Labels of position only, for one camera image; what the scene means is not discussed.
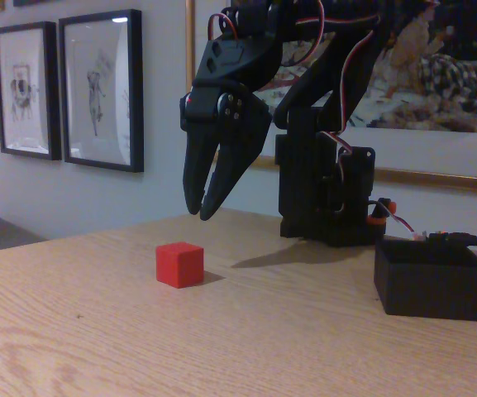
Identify red cube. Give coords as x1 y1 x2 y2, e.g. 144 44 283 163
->
155 241 205 289

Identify black box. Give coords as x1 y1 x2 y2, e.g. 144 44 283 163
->
373 238 477 323

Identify large black-framed sketch picture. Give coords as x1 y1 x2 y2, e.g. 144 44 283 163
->
58 8 145 174

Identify medium black-framed sketch picture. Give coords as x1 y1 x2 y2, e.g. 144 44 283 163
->
0 21 63 161

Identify motor controller board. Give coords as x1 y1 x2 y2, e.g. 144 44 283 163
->
409 229 450 243

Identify black power cable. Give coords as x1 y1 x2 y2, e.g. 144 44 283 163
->
427 232 477 251

